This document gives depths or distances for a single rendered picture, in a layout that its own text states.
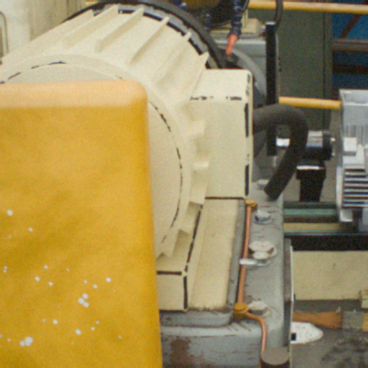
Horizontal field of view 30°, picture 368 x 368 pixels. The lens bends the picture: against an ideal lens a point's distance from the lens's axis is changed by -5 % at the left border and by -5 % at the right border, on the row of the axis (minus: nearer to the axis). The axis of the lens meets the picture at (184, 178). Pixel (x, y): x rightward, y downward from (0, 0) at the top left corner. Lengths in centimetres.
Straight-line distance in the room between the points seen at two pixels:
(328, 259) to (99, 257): 84
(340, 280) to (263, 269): 66
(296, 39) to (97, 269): 385
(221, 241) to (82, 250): 22
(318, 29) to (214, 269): 368
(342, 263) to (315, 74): 309
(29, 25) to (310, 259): 60
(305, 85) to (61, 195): 391
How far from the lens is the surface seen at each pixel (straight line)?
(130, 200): 38
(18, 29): 103
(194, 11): 110
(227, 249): 58
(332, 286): 123
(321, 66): 423
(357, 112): 114
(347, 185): 113
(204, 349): 51
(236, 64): 139
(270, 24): 127
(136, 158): 37
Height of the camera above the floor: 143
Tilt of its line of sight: 21 degrees down
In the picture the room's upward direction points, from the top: 2 degrees counter-clockwise
